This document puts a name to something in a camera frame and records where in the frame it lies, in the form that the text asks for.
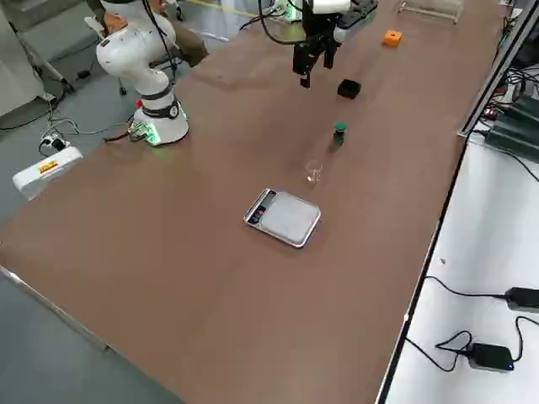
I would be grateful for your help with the black square box base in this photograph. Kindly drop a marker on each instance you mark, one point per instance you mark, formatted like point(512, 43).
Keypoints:
point(348, 89)

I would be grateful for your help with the black light stand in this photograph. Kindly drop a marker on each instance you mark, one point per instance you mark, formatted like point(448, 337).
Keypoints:
point(42, 57)

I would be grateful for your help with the white power strip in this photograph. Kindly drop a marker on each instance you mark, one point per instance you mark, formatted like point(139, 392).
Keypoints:
point(54, 145)

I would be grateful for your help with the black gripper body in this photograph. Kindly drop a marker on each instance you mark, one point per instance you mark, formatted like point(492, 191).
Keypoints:
point(320, 27)

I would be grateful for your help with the black power supply box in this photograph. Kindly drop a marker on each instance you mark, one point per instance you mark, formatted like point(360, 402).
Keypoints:
point(513, 139)
point(528, 107)

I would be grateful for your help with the black power adapter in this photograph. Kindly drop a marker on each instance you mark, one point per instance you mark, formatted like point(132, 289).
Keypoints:
point(524, 299)

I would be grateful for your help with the white box with yellow label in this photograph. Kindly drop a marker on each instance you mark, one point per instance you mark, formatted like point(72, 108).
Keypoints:
point(38, 177)

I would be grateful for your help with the white electronic scale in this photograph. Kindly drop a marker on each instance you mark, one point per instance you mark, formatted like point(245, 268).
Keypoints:
point(286, 219)

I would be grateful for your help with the person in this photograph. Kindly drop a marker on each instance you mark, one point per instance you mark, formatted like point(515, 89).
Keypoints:
point(191, 44)

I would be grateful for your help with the orange button box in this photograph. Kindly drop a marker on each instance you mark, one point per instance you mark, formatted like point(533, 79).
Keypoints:
point(392, 38)

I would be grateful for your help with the clear measuring cup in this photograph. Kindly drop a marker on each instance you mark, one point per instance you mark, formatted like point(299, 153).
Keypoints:
point(313, 174)

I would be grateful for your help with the aluminium frame post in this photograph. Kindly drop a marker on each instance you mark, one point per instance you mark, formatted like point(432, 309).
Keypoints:
point(491, 80)

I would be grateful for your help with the black adapter with blue light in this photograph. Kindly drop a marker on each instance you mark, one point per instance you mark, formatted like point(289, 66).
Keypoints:
point(490, 357)

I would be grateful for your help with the green push button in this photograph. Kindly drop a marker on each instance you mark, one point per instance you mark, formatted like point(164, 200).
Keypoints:
point(340, 136)

